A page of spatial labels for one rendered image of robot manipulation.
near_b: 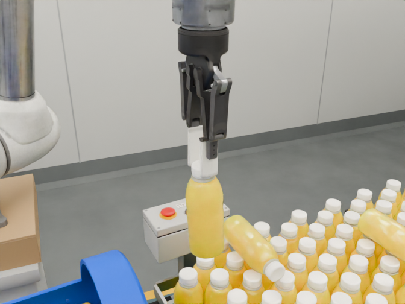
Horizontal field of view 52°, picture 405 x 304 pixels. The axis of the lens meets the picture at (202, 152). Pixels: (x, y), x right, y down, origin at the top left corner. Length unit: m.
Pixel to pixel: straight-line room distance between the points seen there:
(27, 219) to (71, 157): 2.39
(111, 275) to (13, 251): 0.46
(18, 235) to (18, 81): 0.38
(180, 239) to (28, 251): 0.37
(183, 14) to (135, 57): 2.76
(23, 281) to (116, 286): 0.49
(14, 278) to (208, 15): 0.80
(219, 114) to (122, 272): 0.29
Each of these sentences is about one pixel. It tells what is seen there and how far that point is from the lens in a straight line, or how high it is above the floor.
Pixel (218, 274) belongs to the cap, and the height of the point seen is 1.08.
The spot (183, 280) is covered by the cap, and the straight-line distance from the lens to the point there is 0.91.
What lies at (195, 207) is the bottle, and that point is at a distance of 0.71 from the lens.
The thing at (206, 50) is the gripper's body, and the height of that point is 1.57.
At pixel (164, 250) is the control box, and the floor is 1.04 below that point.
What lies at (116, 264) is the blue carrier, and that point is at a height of 1.23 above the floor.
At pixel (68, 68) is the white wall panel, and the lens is 3.29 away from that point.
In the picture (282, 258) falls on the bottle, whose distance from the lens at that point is 1.02.
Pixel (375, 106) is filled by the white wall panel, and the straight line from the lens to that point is 4.74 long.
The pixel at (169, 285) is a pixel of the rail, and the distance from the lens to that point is 1.07.
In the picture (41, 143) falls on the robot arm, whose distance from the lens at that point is 1.22.
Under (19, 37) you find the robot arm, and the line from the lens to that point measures 1.11.
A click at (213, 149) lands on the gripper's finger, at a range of 0.66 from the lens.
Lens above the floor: 1.69
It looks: 26 degrees down
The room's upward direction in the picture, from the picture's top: straight up
